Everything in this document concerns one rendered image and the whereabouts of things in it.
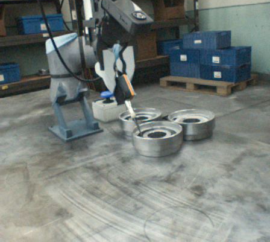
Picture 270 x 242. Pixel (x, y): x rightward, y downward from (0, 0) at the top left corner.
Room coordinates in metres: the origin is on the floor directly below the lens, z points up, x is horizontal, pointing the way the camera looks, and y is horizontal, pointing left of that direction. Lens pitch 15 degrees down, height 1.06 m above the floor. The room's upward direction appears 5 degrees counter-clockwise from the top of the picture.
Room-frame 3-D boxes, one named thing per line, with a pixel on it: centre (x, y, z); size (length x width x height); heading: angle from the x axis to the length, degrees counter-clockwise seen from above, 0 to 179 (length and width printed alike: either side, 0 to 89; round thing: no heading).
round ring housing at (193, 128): (0.68, -0.13, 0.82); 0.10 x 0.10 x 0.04
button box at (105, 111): (0.87, 0.07, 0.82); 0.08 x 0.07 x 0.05; 31
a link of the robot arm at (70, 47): (1.17, 0.23, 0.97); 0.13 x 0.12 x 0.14; 98
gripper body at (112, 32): (0.67, 0.04, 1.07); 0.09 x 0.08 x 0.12; 32
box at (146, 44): (5.07, -0.17, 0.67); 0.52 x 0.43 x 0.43; 121
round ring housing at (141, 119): (0.73, -0.01, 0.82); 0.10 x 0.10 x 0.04
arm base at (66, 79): (1.17, 0.24, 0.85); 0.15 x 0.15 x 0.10
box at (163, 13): (5.38, -0.71, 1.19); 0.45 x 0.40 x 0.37; 116
